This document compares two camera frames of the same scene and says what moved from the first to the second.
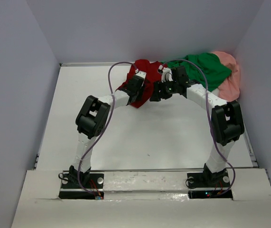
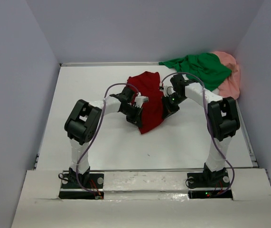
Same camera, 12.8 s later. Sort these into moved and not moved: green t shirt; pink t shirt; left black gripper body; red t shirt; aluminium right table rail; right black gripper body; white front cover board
Moved: right black gripper body; red t shirt; left black gripper body
Not moved: green t shirt; aluminium right table rail; pink t shirt; white front cover board
